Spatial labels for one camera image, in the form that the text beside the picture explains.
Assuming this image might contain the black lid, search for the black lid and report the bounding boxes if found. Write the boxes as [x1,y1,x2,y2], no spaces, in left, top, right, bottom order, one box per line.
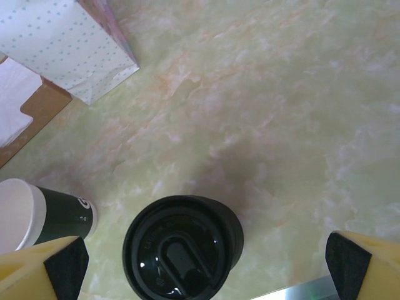
[122,195,244,298]

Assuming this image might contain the white patterned paper gift bag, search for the white patterned paper gift bag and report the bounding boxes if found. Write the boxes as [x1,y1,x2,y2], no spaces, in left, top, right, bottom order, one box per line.
[0,0,141,106]

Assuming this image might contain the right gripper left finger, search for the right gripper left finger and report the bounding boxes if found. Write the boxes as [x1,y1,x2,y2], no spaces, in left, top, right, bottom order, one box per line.
[0,236,90,300]

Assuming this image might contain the aluminium front frame rail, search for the aluminium front frame rail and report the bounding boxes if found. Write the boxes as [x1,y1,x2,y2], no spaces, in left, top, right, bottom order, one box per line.
[246,274,340,300]

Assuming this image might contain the brown cardboard tray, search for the brown cardboard tray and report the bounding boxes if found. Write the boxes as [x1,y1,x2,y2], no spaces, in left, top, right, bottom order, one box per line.
[0,56,73,169]

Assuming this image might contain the stack of dark paper cups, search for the stack of dark paper cups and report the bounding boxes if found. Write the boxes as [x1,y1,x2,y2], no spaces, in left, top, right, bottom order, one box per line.
[0,178,98,254]

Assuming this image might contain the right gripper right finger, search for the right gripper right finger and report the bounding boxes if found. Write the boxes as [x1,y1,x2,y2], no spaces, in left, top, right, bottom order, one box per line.
[324,230,400,300]

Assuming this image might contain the white paper napkin stack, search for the white paper napkin stack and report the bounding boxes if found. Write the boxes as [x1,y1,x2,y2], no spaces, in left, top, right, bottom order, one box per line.
[0,57,43,148]

